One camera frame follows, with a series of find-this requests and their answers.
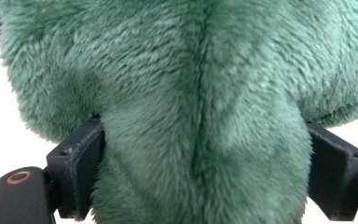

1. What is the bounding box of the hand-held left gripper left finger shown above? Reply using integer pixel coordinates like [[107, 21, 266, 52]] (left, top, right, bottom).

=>
[[46, 118, 106, 222]]

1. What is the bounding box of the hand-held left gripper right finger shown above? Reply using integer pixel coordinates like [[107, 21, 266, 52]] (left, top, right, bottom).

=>
[[305, 121, 358, 222]]

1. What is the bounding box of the green fuzzy pet garment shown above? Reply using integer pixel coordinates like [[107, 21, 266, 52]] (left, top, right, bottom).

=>
[[0, 0, 358, 224]]

